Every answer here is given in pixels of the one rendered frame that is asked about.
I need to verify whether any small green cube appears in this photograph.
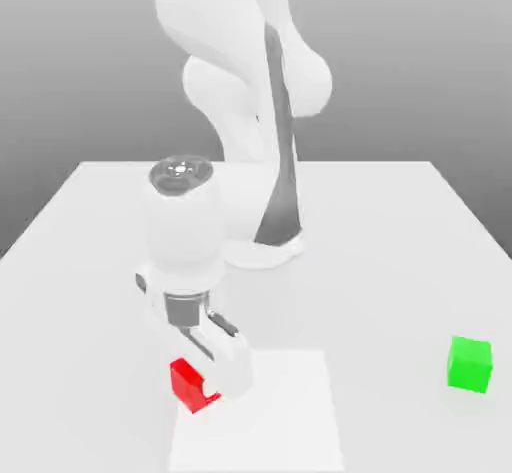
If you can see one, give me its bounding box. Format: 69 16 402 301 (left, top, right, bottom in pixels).
446 335 494 395

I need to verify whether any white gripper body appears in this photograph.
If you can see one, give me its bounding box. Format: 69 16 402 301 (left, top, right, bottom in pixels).
177 309 255 400

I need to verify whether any small red cube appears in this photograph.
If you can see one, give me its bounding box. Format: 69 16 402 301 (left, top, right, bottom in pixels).
169 357 222 415

